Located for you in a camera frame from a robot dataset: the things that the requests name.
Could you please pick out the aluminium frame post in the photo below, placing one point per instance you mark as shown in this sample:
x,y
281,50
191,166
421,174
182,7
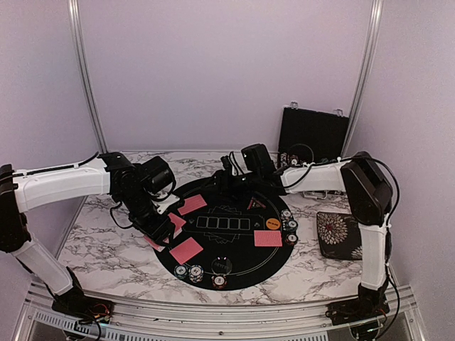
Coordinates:
x,y
76,28
365,69

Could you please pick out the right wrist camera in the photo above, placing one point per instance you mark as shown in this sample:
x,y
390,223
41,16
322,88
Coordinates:
x,y
257,160

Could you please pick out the black floral rectangular tray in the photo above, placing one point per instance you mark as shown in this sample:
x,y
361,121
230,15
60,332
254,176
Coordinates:
x,y
339,236

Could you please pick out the aluminium front rail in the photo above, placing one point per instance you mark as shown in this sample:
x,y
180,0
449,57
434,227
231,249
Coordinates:
x,y
134,319

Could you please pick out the orange big blind button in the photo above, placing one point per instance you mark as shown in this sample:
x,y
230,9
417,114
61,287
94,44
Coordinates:
x,y
273,224

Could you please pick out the left aluminium frame post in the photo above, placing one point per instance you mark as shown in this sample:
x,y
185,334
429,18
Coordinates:
x,y
76,28

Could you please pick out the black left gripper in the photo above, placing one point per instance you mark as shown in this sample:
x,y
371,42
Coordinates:
x,y
158,231

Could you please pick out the black poker chip case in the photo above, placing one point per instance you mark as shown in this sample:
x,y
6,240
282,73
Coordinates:
x,y
317,138

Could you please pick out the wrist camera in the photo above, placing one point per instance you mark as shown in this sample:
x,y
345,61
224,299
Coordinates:
x,y
257,160
156,174

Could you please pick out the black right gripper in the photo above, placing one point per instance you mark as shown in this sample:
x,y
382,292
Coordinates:
x,y
220,176

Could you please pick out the clear round dealer button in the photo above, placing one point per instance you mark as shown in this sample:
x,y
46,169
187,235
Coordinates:
x,y
221,265

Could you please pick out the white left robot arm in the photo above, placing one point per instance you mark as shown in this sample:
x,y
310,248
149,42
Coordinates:
x,y
144,189

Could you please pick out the red playing card deck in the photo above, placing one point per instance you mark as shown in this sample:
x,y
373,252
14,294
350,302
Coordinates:
x,y
157,247

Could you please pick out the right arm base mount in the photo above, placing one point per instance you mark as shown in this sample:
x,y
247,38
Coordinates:
x,y
357,312

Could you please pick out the round black poker mat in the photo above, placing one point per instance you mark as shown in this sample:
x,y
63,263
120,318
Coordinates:
x,y
225,228

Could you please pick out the dealt red card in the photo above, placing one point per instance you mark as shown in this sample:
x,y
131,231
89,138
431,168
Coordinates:
x,y
179,222
186,250
192,204
267,238

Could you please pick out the right aluminium frame post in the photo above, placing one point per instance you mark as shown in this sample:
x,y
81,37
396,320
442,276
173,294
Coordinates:
x,y
365,69

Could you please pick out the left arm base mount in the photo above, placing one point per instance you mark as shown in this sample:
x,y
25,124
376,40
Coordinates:
x,y
87,308

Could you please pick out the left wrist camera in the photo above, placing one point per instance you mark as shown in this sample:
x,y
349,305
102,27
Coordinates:
x,y
156,174

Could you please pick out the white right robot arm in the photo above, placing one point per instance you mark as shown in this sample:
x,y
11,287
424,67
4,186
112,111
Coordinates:
x,y
372,191

